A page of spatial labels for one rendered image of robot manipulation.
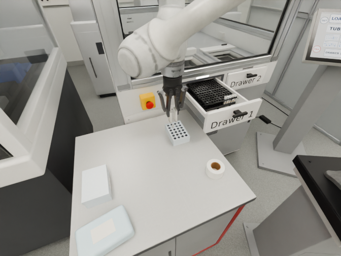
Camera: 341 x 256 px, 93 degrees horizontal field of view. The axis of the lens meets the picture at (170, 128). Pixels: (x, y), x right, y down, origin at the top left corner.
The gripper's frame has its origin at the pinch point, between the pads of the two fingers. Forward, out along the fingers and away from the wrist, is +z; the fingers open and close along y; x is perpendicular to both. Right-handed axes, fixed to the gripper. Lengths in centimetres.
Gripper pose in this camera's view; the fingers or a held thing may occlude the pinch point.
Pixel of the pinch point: (172, 115)
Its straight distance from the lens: 76.2
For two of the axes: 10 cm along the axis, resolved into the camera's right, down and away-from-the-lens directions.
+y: 9.4, -2.4, 2.5
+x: -3.5, -6.3, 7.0
